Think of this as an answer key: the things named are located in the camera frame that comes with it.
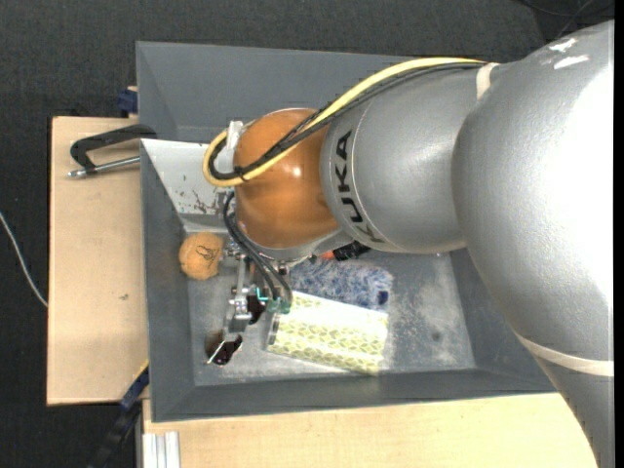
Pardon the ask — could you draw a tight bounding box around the grey metal bin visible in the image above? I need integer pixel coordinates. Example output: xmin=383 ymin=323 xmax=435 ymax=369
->
xmin=135 ymin=40 xmax=558 ymax=424

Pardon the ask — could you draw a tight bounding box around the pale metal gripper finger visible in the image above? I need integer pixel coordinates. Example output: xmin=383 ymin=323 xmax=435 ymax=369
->
xmin=226 ymin=299 xmax=249 ymax=334
xmin=206 ymin=339 xmax=231 ymax=366

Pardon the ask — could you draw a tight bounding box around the pale wood board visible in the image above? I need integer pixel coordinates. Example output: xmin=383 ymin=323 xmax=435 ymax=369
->
xmin=46 ymin=115 xmax=151 ymax=407

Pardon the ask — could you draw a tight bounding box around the white box with green leaves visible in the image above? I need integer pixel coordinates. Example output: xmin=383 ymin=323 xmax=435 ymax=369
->
xmin=264 ymin=290 xmax=392 ymax=376

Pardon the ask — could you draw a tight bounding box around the blue and white cloth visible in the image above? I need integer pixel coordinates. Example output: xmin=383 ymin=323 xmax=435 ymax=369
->
xmin=287 ymin=257 xmax=395 ymax=309

